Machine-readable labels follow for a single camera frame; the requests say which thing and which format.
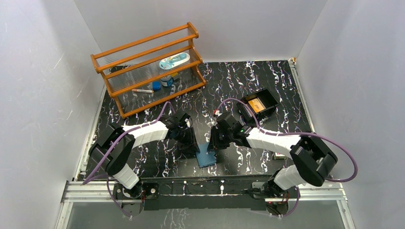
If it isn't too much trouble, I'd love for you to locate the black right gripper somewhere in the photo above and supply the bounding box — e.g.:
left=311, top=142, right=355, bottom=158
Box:
left=207, top=125, right=233, bottom=151

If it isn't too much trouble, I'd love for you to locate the blue card holder wallet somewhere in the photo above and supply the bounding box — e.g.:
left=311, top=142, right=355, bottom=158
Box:
left=196, top=142, right=216, bottom=168

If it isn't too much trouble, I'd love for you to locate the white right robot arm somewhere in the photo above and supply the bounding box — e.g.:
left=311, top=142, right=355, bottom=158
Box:
left=207, top=113, right=338, bottom=198

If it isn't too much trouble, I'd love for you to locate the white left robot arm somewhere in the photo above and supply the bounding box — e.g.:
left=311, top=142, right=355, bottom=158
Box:
left=88, top=111, right=200, bottom=198

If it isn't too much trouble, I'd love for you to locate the orange card in tray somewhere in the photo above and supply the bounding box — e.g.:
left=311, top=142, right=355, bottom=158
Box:
left=248, top=98, right=266, bottom=114

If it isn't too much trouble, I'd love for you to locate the black card tray box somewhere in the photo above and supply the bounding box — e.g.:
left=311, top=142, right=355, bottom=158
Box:
left=236, top=88, right=280, bottom=124

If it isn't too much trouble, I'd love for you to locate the small blue lidded jar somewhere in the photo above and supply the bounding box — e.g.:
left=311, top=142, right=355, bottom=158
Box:
left=160, top=75, right=173, bottom=87

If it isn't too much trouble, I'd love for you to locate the blue small box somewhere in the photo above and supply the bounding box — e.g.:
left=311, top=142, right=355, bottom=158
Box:
left=152, top=82, right=161, bottom=91

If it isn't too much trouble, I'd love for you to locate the white red small box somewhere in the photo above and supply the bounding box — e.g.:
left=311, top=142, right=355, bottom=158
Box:
left=273, top=153, right=286, bottom=159

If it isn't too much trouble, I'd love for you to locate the white orange marker pen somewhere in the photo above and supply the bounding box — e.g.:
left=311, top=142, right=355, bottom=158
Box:
left=132, top=89, right=154, bottom=94

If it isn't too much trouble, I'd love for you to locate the white blue packaged item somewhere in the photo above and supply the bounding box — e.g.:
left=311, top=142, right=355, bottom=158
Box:
left=159, top=52, right=190, bottom=70

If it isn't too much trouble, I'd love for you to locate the orange wooden shelf rack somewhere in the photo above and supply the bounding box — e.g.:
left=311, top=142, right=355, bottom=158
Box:
left=90, top=22, right=206, bottom=118

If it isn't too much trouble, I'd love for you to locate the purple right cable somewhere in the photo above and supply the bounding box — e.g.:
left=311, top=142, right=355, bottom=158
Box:
left=214, top=98, right=359, bottom=183

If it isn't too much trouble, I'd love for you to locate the purple cable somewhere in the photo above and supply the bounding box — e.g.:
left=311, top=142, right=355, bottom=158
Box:
left=82, top=101, right=176, bottom=186
left=214, top=98, right=359, bottom=183

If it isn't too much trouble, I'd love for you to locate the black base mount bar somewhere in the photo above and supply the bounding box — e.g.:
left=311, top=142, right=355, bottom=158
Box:
left=112, top=175, right=298, bottom=214

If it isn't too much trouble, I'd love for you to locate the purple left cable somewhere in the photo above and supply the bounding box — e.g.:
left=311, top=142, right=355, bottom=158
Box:
left=82, top=101, right=176, bottom=186

